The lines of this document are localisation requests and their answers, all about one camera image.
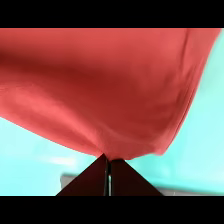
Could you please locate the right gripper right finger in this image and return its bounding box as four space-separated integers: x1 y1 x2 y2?
109 158 164 197

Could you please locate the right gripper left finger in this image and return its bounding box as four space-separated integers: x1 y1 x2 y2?
55 153 109 197

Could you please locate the red T-shirt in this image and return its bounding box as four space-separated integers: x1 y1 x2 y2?
0 27 222 162

